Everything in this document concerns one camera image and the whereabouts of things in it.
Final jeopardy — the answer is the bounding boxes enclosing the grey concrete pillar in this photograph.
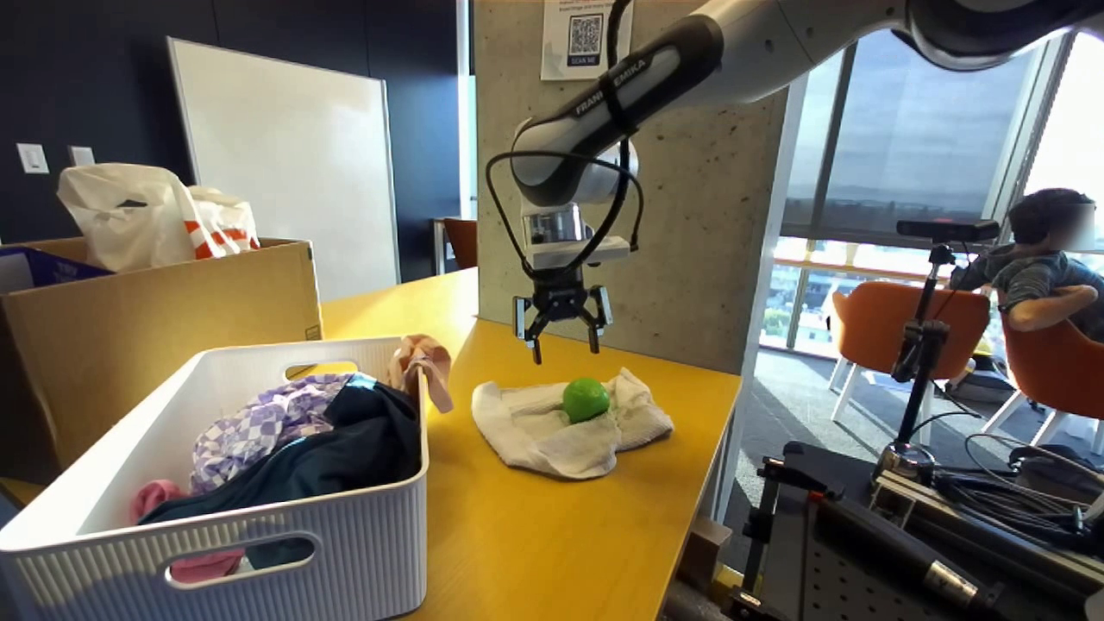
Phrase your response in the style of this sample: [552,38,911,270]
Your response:
[474,0,798,377]

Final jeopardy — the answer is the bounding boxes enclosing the peach pink cloth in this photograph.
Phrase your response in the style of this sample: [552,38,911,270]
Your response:
[382,330,454,416]

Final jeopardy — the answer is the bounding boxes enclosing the yellow cloth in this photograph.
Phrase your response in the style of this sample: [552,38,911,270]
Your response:
[282,358,364,386]

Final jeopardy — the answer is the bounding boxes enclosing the black perforated robot cart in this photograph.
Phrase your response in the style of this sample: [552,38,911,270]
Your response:
[735,442,1104,621]

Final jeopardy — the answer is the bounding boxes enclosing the white board panel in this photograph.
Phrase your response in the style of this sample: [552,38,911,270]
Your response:
[165,33,405,307]

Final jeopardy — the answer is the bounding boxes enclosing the brown chair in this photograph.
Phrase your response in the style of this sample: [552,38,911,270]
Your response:
[433,216,480,277]

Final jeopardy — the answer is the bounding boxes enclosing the bright pink cloth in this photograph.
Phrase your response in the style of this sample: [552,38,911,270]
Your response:
[129,475,247,585]

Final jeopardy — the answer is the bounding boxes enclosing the white QR code sign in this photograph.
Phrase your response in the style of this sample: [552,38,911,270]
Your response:
[538,0,640,81]

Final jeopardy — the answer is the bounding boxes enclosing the white ribbed plastic basket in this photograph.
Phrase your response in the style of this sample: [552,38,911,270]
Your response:
[0,334,433,621]

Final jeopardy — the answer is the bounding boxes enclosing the seated person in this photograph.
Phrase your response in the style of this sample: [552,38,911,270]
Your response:
[950,185,1104,339]

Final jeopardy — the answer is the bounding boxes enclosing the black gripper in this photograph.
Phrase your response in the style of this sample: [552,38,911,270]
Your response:
[512,204,636,365]

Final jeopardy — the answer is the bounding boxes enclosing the beige towel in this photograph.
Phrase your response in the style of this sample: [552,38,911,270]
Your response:
[469,365,675,484]

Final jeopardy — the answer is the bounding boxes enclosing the brown cardboard box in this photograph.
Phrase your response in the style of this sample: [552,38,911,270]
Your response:
[0,234,323,475]

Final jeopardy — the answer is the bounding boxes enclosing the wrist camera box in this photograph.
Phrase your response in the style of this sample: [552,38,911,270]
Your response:
[590,234,640,277]

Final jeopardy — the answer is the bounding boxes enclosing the black camera tripod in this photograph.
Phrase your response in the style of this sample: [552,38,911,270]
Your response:
[875,240,965,463]

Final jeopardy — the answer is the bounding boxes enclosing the white plastic bag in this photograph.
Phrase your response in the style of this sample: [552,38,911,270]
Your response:
[55,163,264,277]

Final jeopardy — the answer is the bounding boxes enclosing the black bar camera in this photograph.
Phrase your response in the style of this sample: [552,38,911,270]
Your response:
[893,216,1003,247]

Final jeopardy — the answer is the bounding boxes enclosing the black cable bundle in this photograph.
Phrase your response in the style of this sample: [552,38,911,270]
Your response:
[929,442,1104,544]

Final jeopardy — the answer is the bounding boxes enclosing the purple floral cloth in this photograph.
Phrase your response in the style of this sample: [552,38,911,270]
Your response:
[187,371,357,498]

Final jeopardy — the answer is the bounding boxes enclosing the grey window roller blind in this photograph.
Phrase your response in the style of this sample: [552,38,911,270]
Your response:
[785,27,1049,252]

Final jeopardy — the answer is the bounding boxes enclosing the pile of clothes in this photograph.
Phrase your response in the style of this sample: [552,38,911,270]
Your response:
[143,378,423,528]

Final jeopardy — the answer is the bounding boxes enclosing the orange chair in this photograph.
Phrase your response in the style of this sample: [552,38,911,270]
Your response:
[997,309,1104,452]
[828,280,995,425]

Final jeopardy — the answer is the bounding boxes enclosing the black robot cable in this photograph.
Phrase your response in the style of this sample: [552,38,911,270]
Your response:
[482,0,650,280]

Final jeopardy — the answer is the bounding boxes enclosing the green apple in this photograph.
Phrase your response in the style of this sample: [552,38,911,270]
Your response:
[559,377,614,425]

